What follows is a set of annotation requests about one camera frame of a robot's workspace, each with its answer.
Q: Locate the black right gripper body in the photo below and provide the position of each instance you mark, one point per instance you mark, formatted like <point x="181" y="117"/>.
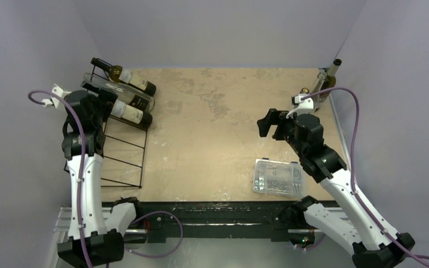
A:
<point x="276" y="125"/>

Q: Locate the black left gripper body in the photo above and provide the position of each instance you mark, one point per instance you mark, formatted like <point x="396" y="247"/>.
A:
<point x="101" y="114"/>

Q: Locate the dark green labelled wine bottle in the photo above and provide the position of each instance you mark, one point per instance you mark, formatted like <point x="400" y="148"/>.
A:
<point x="117" y="73"/>

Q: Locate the black wire wine rack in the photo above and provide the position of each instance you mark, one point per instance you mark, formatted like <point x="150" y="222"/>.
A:
<point x="129" y="155"/>

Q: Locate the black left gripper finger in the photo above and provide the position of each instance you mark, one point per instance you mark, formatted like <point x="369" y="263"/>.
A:
<point x="108" y="97"/>
<point x="91" y="88"/>

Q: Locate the dark open-neck wine bottle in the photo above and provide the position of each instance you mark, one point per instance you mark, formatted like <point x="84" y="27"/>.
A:
<point x="131" y="115"/>

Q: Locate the clear plastic screw box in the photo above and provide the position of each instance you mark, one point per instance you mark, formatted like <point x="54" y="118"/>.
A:
<point x="279" y="178"/>

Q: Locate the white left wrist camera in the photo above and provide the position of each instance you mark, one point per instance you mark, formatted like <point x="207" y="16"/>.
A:
<point x="54" y="100"/>

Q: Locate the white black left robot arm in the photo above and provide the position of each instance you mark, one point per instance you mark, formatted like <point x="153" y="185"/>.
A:
<point x="92" y="239"/>

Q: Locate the clear glass black-label bottle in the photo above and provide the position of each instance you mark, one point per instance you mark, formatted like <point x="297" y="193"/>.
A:
<point x="126" y="93"/>

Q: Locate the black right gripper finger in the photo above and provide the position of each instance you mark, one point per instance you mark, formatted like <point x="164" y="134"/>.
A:
<point x="275" y="115"/>
<point x="264" y="126"/>

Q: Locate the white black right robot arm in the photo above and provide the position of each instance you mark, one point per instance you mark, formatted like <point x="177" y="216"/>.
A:
<point x="368" y="238"/>

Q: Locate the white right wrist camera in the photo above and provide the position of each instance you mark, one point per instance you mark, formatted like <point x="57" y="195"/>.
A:
<point x="302" y="104"/>

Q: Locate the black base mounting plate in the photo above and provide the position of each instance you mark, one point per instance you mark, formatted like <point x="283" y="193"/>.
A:
<point x="278" y="221"/>

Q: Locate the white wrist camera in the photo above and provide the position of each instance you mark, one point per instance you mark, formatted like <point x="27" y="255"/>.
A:
<point x="302" y="104"/>
<point x="54" y="100"/>

